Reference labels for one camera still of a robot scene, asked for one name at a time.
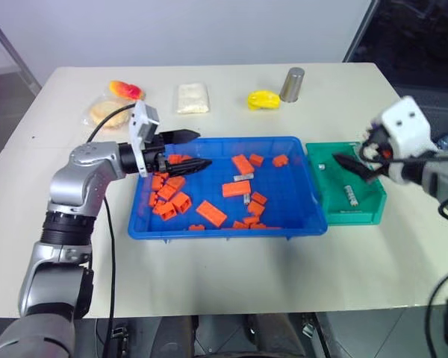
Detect red yellow toy fruit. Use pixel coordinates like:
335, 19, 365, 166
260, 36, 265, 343
108, 80, 146, 101

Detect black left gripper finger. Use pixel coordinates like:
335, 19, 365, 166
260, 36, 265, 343
167, 158, 214, 177
161, 128, 202, 146

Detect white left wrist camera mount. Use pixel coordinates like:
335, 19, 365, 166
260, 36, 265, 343
128, 99, 161, 178

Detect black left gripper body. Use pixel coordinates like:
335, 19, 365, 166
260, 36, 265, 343
141, 131, 173, 176

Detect grey metal frame post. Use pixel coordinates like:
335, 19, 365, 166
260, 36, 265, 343
0, 6, 43, 95

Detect packaged round biscuits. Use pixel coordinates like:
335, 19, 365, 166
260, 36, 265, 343
82, 96, 134, 132

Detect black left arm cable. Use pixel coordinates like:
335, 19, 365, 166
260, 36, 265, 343
86, 103, 139, 358

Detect white rice bag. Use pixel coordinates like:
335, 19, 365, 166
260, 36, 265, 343
175, 82, 213, 115

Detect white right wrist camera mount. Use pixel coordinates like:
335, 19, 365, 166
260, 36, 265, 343
379, 95, 438, 162

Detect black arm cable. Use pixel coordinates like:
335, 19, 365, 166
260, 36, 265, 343
424, 192, 448, 358
86, 103, 139, 358

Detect blue plastic bin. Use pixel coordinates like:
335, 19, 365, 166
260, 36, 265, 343
128, 136, 329, 242

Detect dark rounded shape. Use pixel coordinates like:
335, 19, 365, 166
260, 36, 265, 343
245, 313, 304, 358
148, 315, 199, 358

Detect stainless steel cup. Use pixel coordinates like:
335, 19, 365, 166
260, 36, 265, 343
279, 66, 307, 103

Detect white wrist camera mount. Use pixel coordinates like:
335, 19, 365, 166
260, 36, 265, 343
128, 99, 161, 178
379, 95, 438, 162

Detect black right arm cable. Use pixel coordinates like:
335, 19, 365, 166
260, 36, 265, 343
424, 192, 448, 358

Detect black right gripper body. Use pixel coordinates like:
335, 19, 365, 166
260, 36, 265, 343
359, 125, 393, 166

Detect large orange toy brick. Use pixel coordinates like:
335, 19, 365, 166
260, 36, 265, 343
231, 154, 255, 176
195, 200, 227, 228
222, 180, 252, 198

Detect green plastic bin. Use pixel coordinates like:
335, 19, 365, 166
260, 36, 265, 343
305, 140, 389, 227

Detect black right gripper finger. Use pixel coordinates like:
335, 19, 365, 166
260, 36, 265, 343
332, 153, 390, 184

